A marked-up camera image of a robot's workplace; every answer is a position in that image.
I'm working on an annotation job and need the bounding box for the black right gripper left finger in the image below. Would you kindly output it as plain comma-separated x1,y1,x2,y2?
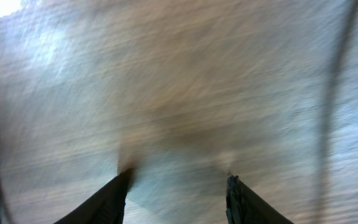
55,168,134,224

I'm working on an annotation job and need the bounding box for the black USB charging cable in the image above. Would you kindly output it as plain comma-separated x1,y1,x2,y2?
317,0,358,224

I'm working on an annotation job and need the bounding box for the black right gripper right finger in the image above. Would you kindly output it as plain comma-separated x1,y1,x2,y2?
226,175,293,224

